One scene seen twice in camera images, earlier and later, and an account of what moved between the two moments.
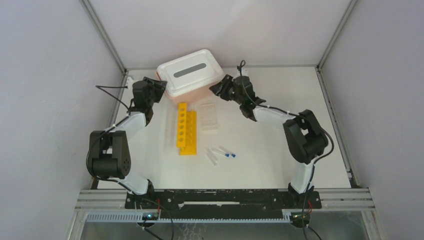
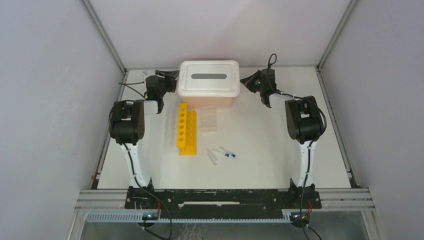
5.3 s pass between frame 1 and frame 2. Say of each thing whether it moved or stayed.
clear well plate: stayed
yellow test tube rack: stayed
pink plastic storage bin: moved
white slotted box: moved
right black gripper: moved
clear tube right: stayed
